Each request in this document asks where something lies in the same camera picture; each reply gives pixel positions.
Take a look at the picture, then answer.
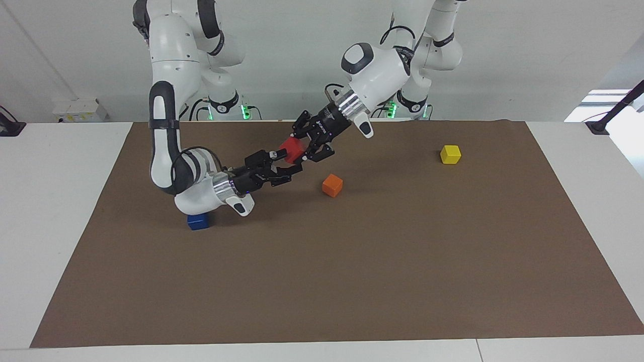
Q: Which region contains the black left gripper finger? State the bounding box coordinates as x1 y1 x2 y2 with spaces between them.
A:
292 111 323 139
302 141 335 162

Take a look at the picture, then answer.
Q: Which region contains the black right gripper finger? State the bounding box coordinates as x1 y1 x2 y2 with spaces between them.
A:
245 149 287 169
267 162 305 188

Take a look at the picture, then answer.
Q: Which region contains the red wooden block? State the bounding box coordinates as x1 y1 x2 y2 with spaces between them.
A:
278 137 307 164

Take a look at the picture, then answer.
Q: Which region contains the orange wooden block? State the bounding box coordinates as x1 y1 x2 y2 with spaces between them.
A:
322 174 344 198

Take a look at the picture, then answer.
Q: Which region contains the brown table mat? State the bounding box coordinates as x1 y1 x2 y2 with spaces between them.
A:
29 120 644 348

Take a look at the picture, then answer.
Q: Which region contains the black table clamp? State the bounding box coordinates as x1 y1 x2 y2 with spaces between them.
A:
0 106 27 137

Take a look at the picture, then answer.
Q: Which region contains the black stand with pole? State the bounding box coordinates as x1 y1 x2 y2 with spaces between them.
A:
585 79 644 135

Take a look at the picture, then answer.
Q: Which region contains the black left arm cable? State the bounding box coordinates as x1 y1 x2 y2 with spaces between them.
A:
325 25 418 101

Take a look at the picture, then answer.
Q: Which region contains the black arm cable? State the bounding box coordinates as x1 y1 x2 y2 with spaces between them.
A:
171 146 224 174
325 25 418 101

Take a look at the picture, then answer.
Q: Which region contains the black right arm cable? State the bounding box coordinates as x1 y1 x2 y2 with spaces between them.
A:
171 146 224 174

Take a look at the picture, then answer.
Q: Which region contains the black base cable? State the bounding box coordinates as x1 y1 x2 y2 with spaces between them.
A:
181 97 209 121

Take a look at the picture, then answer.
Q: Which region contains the white wall box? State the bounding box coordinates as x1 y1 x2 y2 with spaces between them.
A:
53 98 109 123

